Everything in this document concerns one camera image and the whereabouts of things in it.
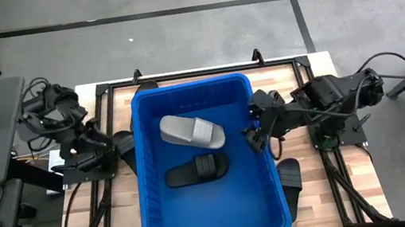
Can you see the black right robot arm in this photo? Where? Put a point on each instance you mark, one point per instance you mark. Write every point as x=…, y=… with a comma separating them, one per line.
x=328, y=92

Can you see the black metal table frame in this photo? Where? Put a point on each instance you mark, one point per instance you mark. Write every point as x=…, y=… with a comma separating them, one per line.
x=279, y=62

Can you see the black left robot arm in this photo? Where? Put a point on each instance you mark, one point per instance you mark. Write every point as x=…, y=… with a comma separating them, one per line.
x=53, y=111

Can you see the grey slide sandal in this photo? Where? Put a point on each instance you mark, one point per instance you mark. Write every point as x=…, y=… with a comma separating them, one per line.
x=189, y=129

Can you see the white paper sheet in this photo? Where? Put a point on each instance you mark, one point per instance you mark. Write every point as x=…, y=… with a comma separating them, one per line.
x=55, y=159

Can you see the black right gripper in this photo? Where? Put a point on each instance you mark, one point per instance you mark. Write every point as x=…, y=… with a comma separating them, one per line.
x=279, y=118

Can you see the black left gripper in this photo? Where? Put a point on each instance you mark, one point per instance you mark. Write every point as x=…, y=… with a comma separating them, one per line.
x=88, y=144

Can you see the blue plastic bin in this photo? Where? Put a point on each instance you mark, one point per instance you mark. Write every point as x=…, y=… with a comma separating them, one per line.
x=218, y=216

